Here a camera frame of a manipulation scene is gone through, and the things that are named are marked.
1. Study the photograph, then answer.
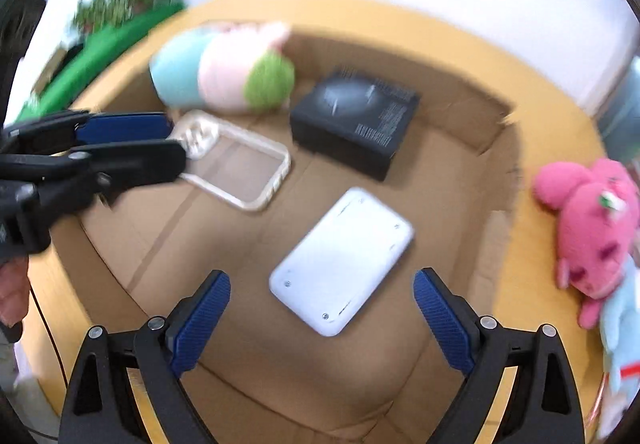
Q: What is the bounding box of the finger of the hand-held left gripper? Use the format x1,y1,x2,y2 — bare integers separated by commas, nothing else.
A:
2,110,175,155
0,139,187,191

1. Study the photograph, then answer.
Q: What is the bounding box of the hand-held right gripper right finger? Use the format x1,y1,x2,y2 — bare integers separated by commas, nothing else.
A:
413,267,586,444

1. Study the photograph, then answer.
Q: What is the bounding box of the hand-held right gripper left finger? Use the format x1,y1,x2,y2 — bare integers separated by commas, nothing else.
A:
59,269,232,444

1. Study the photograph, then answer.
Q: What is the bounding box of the clear phone case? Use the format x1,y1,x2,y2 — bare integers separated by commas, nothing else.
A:
165,109,292,212

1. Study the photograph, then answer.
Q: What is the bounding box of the cardboard box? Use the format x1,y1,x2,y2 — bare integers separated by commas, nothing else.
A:
50,19,521,444

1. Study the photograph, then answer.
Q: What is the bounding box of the white rounded device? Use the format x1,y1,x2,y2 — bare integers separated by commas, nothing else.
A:
269,187,416,337

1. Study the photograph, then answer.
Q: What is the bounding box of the black printed product box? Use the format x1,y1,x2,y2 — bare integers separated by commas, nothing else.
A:
290,66,421,182

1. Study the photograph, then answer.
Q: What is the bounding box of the person's left hand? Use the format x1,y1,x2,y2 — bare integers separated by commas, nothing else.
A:
0,255,32,327

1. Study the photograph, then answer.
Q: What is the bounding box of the green cloth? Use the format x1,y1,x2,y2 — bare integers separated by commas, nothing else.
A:
12,0,188,122

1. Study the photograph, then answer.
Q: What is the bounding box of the teal pink green plush toy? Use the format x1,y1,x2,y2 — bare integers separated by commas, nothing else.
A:
149,21,297,115

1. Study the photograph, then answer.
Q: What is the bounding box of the light blue plush toy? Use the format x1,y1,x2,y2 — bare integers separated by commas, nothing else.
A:
597,257,640,435

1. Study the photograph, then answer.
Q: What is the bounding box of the metal glass door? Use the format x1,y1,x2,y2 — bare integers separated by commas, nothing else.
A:
597,57,640,160

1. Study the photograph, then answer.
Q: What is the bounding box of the black cable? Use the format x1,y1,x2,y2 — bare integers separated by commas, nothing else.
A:
27,287,70,387

